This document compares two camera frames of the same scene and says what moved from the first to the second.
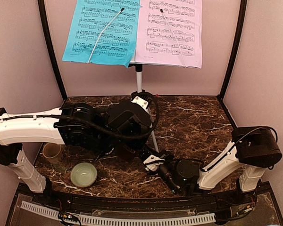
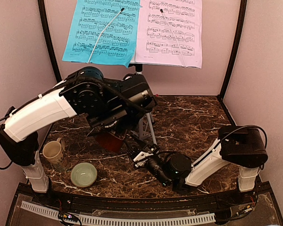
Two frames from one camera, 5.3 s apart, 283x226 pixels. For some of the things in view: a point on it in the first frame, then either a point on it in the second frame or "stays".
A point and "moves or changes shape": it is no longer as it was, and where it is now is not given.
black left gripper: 140,139 to 129,122
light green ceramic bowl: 83,174 stays
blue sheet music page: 117,44 stays
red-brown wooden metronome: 124,154 moves or changes shape
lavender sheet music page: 155,43 stays
